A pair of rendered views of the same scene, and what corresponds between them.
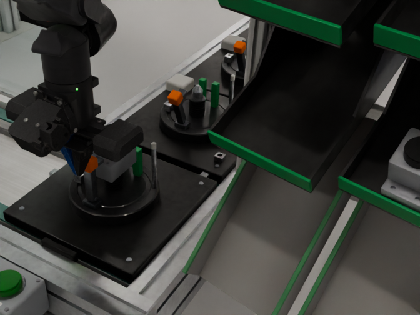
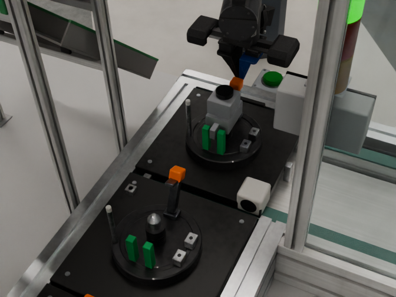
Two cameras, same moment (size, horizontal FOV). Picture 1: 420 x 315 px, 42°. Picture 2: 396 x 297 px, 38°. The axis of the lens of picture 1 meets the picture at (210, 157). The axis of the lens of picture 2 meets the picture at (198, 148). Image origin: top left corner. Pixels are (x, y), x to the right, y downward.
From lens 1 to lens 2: 1.43 m
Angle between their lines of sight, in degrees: 98
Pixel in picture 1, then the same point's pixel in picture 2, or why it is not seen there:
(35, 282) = (256, 84)
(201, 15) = not seen: outside the picture
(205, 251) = (143, 66)
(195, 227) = (153, 129)
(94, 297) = (215, 79)
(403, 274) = not seen: hidden behind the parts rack
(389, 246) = not seen: hidden behind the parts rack
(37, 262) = (261, 95)
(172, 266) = (168, 101)
